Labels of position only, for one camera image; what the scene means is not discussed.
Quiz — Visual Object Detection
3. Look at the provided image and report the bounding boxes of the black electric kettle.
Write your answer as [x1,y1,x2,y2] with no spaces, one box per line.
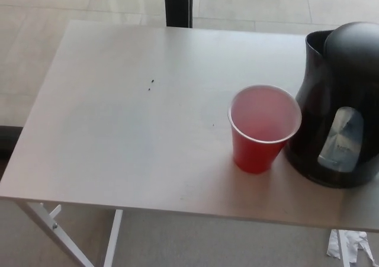
[285,21,379,189]

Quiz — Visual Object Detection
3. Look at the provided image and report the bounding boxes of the red plastic cup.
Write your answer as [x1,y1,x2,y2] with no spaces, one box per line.
[227,84,303,175]

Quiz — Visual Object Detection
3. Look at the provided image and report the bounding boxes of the white metal table leg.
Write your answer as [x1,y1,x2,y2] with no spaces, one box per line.
[337,230,350,267]

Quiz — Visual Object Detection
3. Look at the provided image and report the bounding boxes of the crumpled white paper scrap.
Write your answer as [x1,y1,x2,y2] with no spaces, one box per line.
[325,229,375,263]

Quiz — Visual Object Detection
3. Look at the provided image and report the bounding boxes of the black vertical window post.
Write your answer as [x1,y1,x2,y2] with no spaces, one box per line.
[164,0,195,28]

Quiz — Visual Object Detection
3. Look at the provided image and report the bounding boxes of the white metal table leg frame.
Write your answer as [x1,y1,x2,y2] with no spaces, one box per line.
[20,201,124,267]

